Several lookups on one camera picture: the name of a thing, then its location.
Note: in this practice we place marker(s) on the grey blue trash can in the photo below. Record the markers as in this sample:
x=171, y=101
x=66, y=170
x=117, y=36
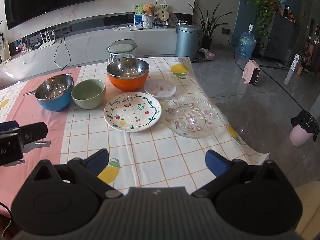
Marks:
x=187, y=42

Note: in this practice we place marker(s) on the brown teddy bear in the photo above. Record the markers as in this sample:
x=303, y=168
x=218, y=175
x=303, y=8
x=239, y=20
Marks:
x=149, y=8

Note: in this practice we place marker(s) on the white fruit print plate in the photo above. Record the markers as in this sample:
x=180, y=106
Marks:
x=132, y=112

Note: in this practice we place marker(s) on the white portrait drawing frame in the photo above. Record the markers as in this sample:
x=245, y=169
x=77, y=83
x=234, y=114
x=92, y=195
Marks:
x=4, y=51

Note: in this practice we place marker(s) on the orange steel bowl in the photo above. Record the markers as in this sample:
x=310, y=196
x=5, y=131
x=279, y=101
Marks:
x=127, y=83

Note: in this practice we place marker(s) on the small round stool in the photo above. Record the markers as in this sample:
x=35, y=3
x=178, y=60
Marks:
x=121, y=47

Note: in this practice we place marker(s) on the round hand fan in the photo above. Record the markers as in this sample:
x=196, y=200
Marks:
x=162, y=13

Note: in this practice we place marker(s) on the trailing green pothos plant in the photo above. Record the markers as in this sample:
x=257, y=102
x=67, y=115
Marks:
x=262, y=5

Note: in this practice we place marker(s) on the black small box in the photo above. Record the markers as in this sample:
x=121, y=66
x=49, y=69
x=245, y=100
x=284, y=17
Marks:
x=36, y=46

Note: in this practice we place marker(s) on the assorted bottles group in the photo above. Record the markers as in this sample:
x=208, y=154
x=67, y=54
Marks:
x=287, y=10

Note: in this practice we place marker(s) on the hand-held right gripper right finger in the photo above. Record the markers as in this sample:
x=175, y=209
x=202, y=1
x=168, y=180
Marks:
x=215, y=163

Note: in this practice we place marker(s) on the clear glass plate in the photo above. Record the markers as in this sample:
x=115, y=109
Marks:
x=192, y=117

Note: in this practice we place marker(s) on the green ceramic bowl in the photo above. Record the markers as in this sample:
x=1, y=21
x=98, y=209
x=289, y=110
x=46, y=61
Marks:
x=87, y=102

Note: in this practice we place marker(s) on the small white plate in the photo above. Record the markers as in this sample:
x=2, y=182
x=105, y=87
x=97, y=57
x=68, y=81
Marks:
x=160, y=88

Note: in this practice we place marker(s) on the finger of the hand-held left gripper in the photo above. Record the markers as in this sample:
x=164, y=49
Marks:
x=8, y=125
x=32, y=131

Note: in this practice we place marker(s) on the blue steel bowl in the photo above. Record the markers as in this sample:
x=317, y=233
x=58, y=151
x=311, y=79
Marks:
x=53, y=105

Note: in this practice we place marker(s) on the pink photo card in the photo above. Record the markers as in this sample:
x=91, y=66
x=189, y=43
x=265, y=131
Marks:
x=21, y=47

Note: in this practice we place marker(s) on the blue green painting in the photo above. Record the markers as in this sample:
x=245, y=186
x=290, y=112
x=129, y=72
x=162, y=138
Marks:
x=138, y=17

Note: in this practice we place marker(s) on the tall leafy potted plant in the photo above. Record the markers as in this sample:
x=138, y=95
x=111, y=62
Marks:
x=207, y=42

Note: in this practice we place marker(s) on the white flat device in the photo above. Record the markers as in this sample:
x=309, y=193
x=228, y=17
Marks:
x=136, y=28

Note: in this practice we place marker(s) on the patterned fabric bag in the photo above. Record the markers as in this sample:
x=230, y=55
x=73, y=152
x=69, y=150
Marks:
x=206, y=55

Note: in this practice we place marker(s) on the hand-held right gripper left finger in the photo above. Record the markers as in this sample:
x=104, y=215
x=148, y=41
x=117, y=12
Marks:
x=97, y=161

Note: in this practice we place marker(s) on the white tall carton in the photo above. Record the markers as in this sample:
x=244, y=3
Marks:
x=291, y=70

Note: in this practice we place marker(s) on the decorative display plate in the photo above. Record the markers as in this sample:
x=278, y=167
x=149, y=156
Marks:
x=173, y=20

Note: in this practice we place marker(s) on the pink space heater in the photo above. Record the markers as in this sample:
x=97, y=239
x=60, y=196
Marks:
x=250, y=71

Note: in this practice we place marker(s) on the white marble television console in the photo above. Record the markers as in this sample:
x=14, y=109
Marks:
x=87, y=45

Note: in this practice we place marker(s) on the white router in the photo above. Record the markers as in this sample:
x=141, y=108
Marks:
x=47, y=44

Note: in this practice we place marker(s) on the pink waste bin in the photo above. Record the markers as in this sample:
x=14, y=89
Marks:
x=300, y=136

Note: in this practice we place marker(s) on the pink bin black bag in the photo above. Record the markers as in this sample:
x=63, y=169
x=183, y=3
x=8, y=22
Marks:
x=306, y=122

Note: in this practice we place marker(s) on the blue water bottle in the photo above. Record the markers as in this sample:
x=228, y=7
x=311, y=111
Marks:
x=246, y=45

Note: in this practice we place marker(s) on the blue patterned box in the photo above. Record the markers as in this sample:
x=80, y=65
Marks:
x=160, y=25

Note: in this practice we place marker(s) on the black television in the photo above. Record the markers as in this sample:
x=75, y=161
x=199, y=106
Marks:
x=50, y=0

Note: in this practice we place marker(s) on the grey blue cabinet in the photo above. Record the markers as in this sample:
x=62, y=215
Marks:
x=280, y=40

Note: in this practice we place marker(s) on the black wall socket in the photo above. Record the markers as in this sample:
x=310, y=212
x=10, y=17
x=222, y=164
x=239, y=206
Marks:
x=225, y=31

